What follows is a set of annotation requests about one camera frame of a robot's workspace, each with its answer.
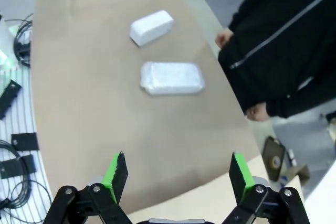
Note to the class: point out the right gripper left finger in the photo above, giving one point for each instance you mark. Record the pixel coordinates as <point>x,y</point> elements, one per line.
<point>86,203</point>

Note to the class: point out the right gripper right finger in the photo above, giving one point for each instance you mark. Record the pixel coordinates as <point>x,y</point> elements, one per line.
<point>265,205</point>

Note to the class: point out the bubble-wrapped white clock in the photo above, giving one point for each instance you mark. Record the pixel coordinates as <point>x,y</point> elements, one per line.
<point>172,78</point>

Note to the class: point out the person's right forearm black sleeve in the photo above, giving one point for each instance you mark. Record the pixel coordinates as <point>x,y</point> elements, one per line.
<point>242,15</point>

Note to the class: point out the person's left forearm black sleeve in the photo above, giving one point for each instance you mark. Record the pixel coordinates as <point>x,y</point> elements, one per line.
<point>294,106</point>

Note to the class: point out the unwrapped white clock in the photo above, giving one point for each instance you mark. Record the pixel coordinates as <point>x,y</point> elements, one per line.
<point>152,27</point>

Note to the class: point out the person's left hand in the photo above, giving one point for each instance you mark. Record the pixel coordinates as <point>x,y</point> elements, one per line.
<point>258,112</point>

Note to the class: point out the person's right hand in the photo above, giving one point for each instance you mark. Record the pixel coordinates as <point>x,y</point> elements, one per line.
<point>224,37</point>

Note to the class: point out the small brown cardboard carton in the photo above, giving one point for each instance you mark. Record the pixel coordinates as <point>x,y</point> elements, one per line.
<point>299,174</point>

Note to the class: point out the black tray with tape roll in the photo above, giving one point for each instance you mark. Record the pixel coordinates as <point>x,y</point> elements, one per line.
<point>274,158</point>

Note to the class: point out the brown cardboard box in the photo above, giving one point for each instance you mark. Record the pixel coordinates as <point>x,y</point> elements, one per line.
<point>183,197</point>

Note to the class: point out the person in black hoodie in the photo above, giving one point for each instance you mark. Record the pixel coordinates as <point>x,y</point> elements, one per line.
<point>275,51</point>

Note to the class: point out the black metal bracket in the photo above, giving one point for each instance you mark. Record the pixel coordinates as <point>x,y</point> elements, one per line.
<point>9,98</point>

